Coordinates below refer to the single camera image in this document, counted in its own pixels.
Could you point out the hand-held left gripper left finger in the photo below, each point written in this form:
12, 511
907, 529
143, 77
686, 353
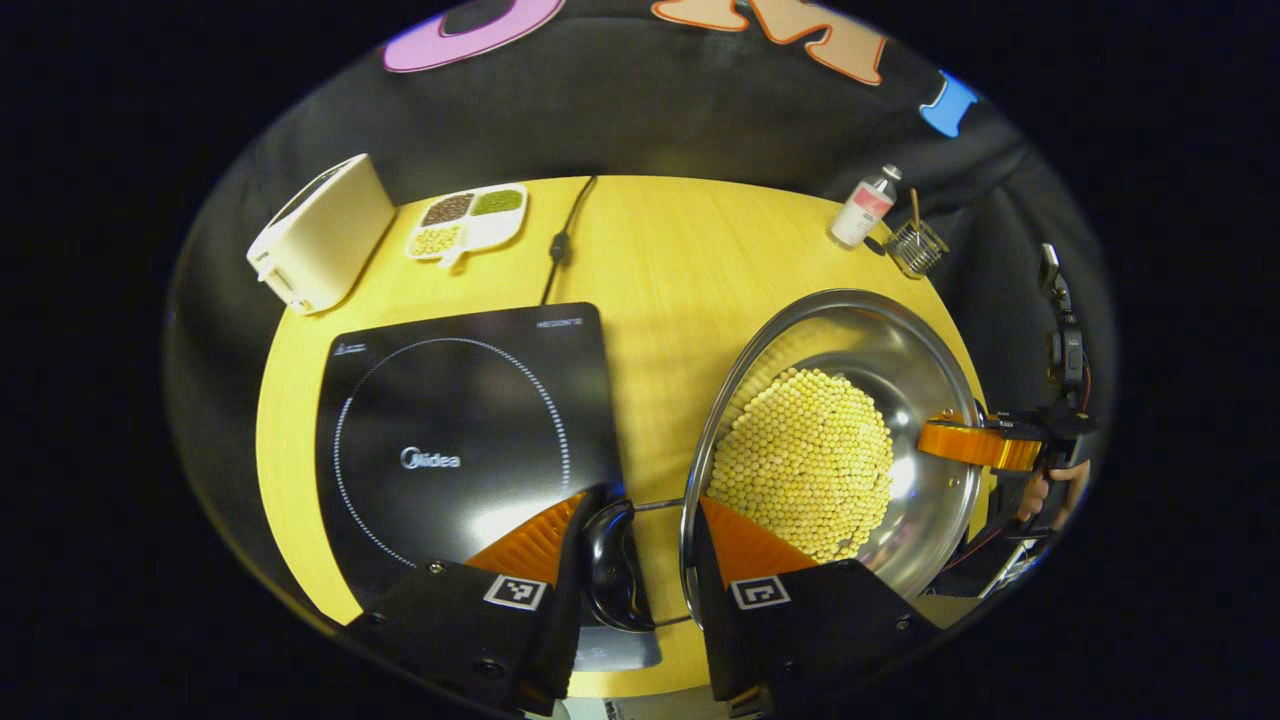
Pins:
570, 600

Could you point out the white divided bean tray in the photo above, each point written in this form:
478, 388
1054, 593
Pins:
470, 225

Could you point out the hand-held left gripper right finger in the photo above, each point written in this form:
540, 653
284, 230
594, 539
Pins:
705, 600

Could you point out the thin wooden stick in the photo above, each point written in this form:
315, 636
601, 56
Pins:
914, 208

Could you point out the pile of yellow soybeans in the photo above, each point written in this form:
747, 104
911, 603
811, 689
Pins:
805, 465

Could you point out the white toaster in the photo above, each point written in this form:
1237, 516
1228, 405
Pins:
325, 235

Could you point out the small white bottle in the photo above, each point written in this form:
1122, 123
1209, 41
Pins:
862, 210

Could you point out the black induction cooktop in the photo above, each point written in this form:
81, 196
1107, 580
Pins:
450, 400

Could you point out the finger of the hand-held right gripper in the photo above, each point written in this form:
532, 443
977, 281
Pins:
975, 445

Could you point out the stainless steel pot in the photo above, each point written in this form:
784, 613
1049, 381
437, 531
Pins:
930, 380

